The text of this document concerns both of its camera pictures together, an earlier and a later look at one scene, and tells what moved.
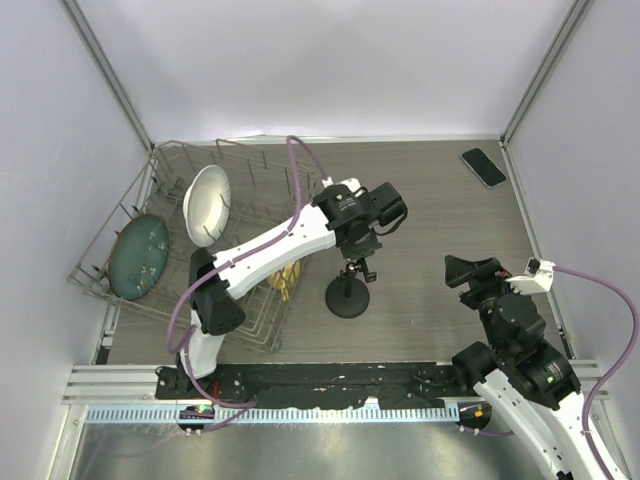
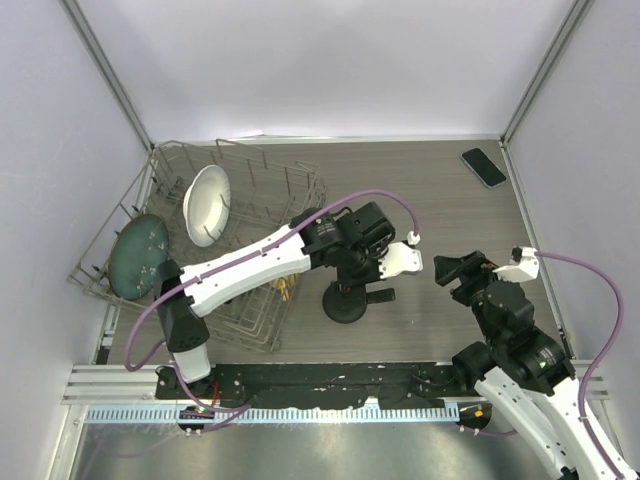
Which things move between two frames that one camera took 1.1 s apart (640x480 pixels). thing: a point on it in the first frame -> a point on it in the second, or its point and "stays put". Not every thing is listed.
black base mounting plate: (314, 384) stays put
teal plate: (138, 257) stays put
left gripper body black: (363, 247) -> (358, 271)
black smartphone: (483, 167) stays put
